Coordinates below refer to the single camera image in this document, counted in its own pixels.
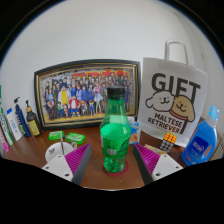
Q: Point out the framed cartoon group picture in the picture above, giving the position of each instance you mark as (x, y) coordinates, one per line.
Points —
(76, 96)

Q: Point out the white printed gift bag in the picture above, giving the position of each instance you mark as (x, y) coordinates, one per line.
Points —
(173, 100)

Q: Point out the green plastic drink bottle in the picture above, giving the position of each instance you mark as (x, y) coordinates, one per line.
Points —
(115, 140)

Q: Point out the blue mouthwash bottle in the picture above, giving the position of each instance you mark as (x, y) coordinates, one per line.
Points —
(200, 143)

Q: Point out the white bottle with blue cap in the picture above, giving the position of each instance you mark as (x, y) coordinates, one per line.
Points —
(14, 125)

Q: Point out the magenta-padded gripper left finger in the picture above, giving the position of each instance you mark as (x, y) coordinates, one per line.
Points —
(59, 165)

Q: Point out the patterned paper cup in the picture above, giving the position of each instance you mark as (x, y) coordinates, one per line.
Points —
(53, 151)

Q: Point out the blue pump bottle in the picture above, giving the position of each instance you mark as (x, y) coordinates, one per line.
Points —
(21, 120)

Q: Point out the white stirrer stick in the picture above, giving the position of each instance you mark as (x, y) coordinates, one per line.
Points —
(61, 141)

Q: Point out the brown pump bottle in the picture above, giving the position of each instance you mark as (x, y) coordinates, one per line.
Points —
(33, 124)

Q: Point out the flat round red coaster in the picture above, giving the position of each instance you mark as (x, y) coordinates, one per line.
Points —
(125, 170)

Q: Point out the blue tissue pack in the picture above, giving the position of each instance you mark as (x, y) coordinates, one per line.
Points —
(135, 133)

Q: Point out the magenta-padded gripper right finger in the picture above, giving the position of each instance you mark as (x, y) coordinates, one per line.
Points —
(165, 165)

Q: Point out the puzzle cube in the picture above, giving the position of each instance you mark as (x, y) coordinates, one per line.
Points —
(168, 142)

